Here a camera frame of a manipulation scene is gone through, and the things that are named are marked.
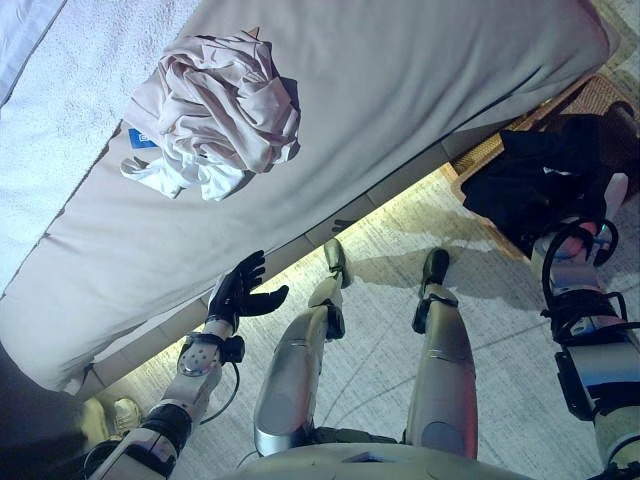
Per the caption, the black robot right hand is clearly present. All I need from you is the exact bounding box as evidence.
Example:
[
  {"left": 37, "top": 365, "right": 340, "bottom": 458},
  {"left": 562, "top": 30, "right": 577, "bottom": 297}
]
[{"left": 564, "top": 169, "right": 626, "bottom": 226}]

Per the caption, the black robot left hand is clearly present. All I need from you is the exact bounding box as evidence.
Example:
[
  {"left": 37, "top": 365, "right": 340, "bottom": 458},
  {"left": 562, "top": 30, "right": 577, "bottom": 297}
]
[{"left": 207, "top": 249, "right": 290, "bottom": 335}]

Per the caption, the black garment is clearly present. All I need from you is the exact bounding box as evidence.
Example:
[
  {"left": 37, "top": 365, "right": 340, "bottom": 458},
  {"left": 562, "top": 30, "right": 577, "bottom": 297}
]
[{"left": 459, "top": 114, "right": 614, "bottom": 251}]

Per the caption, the white garment with blue tag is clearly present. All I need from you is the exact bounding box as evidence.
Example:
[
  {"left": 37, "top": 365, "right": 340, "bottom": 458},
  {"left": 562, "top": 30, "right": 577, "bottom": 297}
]
[{"left": 119, "top": 127, "right": 251, "bottom": 202}]

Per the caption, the large white shirt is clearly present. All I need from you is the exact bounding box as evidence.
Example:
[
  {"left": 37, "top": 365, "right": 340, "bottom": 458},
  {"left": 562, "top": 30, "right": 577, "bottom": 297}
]
[{"left": 122, "top": 27, "right": 302, "bottom": 176}]

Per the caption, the wicker laundry basket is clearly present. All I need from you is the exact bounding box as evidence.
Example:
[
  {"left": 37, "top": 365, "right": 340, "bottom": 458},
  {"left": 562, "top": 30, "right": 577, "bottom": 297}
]
[{"left": 452, "top": 74, "right": 640, "bottom": 261}]

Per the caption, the silver robot left leg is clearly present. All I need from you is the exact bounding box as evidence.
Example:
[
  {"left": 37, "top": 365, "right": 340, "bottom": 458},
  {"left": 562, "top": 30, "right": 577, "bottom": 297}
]
[{"left": 253, "top": 238, "right": 354, "bottom": 459}]

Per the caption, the silver robot leg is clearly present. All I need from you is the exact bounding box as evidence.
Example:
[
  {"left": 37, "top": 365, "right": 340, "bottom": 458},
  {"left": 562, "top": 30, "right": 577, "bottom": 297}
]
[
  {"left": 404, "top": 247, "right": 481, "bottom": 461},
  {"left": 253, "top": 238, "right": 354, "bottom": 459}
]

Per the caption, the grey striped rug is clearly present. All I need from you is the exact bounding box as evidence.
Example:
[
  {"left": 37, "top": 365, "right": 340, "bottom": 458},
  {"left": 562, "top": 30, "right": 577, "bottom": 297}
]
[{"left": 99, "top": 0, "right": 640, "bottom": 480}]

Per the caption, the white sneaker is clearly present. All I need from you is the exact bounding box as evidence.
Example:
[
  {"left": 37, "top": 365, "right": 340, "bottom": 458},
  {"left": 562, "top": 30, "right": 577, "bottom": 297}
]
[
  {"left": 112, "top": 397, "right": 144, "bottom": 436},
  {"left": 80, "top": 397, "right": 110, "bottom": 441}
]

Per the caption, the silver robot right leg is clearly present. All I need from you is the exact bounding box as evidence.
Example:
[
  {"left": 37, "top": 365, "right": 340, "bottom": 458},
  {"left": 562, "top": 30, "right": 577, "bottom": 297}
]
[{"left": 404, "top": 247, "right": 481, "bottom": 461}]

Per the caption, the grey robot torso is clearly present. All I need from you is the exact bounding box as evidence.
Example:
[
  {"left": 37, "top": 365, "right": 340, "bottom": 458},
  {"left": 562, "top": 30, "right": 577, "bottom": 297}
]
[{"left": 234, "top": 424, "right": 601, "bottom": 480}]

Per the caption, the white textured blanket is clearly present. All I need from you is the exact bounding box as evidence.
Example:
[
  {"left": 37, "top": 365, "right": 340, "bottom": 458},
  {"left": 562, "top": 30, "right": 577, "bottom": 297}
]
[{"left": 0, "top": 0, "right": 221, "bottom": 296}]

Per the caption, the white duvet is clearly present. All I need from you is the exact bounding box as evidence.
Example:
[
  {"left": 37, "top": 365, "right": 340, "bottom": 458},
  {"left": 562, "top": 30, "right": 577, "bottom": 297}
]
[{"left": 0, "top": 0, "right": 69, "bottom": 109}]

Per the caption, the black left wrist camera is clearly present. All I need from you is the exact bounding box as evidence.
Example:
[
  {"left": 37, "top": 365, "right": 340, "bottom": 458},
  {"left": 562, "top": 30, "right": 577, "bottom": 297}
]
[{"left": 219, "top": 335, "right": 246, "bottom": 364}]

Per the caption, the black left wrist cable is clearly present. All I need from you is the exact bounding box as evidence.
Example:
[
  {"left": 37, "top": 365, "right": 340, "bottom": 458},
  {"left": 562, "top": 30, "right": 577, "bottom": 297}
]
[{"left": 199, "top": 359, "right": 242, "bottom": 426}]

